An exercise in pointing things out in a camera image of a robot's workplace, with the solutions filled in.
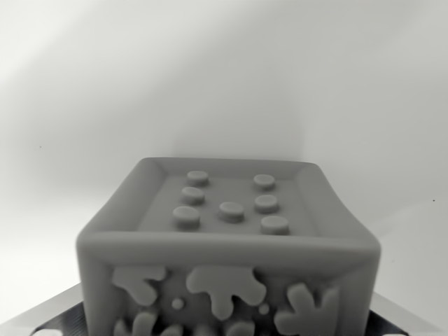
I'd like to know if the grey embossed cube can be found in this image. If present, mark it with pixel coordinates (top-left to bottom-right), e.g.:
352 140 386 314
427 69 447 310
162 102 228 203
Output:
75 156 382 336

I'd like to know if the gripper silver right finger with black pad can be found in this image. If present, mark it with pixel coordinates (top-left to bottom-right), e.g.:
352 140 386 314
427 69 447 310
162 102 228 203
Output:
367 293 448 336

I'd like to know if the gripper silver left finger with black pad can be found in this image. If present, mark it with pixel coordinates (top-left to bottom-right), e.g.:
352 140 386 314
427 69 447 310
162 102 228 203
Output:
0 282 88 336

